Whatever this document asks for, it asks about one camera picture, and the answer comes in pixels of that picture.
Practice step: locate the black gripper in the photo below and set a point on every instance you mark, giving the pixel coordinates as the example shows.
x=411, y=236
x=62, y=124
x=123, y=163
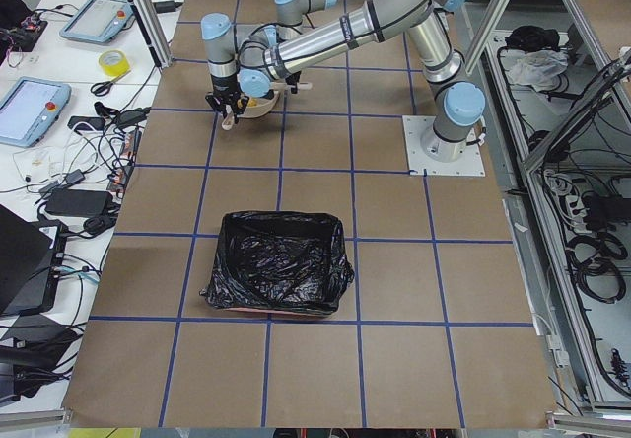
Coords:
x=220, y=84

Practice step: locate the beige plastic dustpan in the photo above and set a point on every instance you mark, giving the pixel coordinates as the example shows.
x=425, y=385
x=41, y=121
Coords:
x=259, y=107

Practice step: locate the beige hand brush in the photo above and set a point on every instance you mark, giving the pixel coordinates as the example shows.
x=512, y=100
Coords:
x=229, y=121

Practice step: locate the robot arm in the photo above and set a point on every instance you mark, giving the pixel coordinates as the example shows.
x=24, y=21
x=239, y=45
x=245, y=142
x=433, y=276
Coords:
x=226, y=43
x=460, y=103

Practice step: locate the bin with black bag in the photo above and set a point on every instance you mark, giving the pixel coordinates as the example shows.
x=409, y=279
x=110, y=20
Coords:
x=279, y=261

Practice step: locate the yellow tape roll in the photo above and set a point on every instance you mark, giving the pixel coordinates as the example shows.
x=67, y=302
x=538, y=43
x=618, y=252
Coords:
x=114, y=63

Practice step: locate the black scissors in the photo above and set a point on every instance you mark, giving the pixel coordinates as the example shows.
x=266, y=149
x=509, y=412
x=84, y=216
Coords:
x=103, y=88

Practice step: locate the upper teach pendant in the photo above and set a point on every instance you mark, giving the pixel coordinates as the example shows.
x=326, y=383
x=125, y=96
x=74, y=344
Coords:
x=98, y=21

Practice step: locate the teach pendant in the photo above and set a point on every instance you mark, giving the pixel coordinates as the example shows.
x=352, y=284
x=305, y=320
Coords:
x=30, y=108
x=98, y=21

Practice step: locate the black power adapter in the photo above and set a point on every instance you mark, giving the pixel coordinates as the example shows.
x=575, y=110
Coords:
x=78, y=202

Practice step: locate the lower teach pendant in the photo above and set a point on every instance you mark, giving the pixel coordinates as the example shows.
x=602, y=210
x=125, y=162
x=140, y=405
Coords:
x=30, y=108

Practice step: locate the black laptop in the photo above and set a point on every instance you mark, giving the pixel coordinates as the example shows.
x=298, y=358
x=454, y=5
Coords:
x=31, y=257

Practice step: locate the black cloth bundle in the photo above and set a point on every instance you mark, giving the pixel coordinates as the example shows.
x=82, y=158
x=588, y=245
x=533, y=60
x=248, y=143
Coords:
x=533, y=39

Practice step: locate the white crumpled cloth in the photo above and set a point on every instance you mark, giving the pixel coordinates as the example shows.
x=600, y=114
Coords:
x=540, y=70

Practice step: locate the aluminium frame post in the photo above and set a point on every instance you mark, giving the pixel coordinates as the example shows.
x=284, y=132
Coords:
x=152, y=32

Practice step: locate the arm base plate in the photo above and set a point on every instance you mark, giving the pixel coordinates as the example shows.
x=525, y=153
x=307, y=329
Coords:
x=428, y=155

